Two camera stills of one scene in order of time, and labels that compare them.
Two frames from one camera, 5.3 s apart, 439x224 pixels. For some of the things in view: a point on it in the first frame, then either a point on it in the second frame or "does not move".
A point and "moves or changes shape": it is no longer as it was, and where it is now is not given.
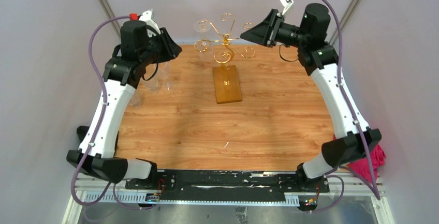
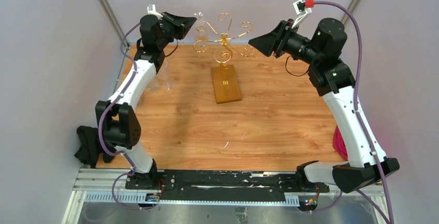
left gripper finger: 174,49 -> 187,22
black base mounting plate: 204,185 does not move
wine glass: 205,47 moves or changes shape
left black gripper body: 157,50 -> 169,31
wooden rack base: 227,85 does not move
